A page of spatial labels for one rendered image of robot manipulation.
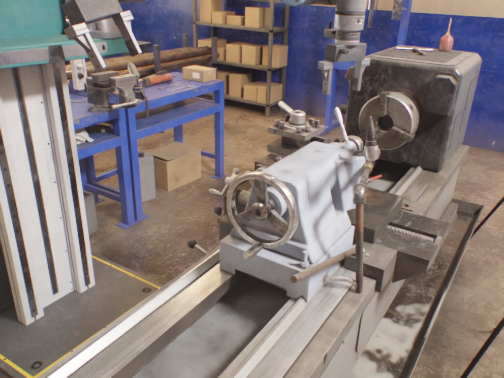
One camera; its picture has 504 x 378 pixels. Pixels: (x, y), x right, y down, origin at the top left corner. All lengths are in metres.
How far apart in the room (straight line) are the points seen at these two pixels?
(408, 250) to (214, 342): 0.69
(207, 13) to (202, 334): 5.47
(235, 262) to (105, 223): 2.24
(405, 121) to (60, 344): 1.69
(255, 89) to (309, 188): 4.89
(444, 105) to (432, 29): 3.46
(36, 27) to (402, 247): 1.44
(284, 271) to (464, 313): 1.73
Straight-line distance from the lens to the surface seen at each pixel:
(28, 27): 1.87
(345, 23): 1.52
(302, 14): 6.23
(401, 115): 2.17
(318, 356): 1.24
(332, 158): 1.51
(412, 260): 1.61
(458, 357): 2.64
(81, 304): 2.29
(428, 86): 2.28
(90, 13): 1.20
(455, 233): 2.84
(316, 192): 1.40
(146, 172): 3.77
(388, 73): 2.37
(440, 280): 2.40
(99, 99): 3.14
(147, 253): 3.18
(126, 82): 3.00
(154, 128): 3.47
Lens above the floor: 1.68
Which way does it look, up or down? 25 degrees down
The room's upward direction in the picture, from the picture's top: 2 degrees clockwise
